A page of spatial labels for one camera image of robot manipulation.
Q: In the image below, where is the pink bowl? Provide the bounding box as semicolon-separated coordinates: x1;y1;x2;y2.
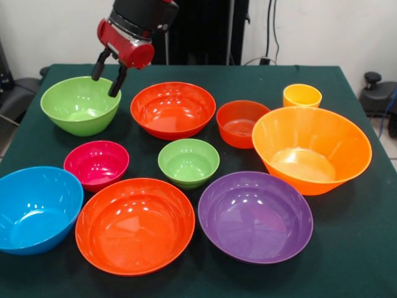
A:
63;140;130;194

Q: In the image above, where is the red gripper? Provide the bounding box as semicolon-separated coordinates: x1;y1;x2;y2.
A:
91;17;155;97

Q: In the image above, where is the large red bowl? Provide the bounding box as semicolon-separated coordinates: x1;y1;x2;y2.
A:
74;178;196;277
130;81;217;142

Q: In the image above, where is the purple bowl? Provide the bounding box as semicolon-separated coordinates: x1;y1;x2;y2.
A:
197;171;314;265

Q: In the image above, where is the blue cable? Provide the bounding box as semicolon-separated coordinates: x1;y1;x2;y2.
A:
378;89;397;137

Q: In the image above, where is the blue bowl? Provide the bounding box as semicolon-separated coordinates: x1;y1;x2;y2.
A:
0;166;84;256

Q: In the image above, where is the large orange bowl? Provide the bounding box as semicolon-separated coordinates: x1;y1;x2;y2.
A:
251;106;373;196

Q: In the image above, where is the large green bowl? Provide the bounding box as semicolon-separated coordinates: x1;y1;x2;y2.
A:
40;76;122;137

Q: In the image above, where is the small red bowl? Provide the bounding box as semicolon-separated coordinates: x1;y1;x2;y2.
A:
216;99;271;150

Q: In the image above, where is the black device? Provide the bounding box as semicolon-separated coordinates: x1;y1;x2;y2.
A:
0;38;15;93

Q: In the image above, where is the yellow cup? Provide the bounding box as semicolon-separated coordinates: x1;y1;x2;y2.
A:
282;83;323;108

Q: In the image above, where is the small green bowl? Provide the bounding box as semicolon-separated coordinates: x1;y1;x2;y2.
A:
157;138;221;191

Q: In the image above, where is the dark green table cloth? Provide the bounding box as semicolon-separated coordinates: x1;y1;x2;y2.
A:
0;63;397;298

